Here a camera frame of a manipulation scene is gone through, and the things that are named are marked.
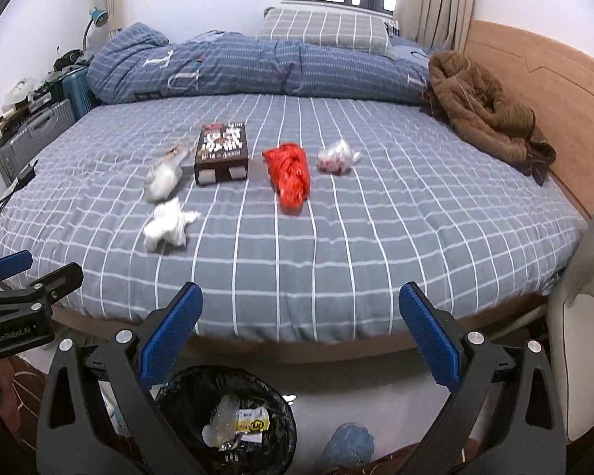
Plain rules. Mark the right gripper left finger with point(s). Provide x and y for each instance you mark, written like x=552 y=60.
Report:
x=98 y=415

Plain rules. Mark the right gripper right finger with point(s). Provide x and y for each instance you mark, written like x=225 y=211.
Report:
x=525 y=435

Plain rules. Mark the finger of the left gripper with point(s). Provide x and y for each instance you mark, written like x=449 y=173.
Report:
x=14 y=264
x=58 y=284

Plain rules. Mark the white tissue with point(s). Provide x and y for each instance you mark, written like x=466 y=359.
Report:
x=167 y=225

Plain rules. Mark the white cosmetic cotton pouch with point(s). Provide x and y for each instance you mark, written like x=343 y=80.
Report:
x=165 y=174

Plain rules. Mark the brown chocolate snack box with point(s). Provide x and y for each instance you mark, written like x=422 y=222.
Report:
x=222 y=153

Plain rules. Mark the red plastic bag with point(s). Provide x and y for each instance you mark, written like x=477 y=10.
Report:
x=289 y=174

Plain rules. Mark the small pink-white wrapper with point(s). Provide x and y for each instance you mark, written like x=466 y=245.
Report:
x=338 y=158

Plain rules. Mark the black-lined trash bin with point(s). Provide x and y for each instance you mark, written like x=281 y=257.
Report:
x=188 y=403

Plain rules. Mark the left hand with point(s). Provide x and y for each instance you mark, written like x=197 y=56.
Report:
x=8 y=398

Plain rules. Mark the brown patterned rug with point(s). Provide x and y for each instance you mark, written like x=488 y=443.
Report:
x=21 y=389

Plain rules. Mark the grey suitcase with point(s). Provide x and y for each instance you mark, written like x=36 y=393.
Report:
x=32 y=137

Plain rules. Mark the white chair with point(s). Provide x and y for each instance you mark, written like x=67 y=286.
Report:
x=570 y=321

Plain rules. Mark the clutter on suitcases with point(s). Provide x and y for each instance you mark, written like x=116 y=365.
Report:
x=28 y=96

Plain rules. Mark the blue slipper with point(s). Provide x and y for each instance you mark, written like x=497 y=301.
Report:
x=351 y=445

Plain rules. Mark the teal suitcase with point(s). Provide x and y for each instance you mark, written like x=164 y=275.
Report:
x=75 y=88

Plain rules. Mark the blue striped duvet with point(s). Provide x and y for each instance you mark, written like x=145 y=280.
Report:
x=140 y=63

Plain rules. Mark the grey checked bed sheet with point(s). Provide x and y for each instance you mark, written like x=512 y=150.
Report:
x=346 y=201

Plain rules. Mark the blue desk lamp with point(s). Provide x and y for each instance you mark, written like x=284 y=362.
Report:
x=98 y=19

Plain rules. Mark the wooden headboard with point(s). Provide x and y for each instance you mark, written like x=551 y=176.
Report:
x=557 y=82

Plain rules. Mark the brown fleece jacket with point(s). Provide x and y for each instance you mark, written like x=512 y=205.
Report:
x=464 y=94

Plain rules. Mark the grey checked pillow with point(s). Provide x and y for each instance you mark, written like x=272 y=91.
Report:
x=353 y=31

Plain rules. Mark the beige curtain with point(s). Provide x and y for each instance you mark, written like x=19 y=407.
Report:
x=435 y=24

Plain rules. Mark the wooden bed frame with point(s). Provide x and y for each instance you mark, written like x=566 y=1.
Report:
x=497 y=321

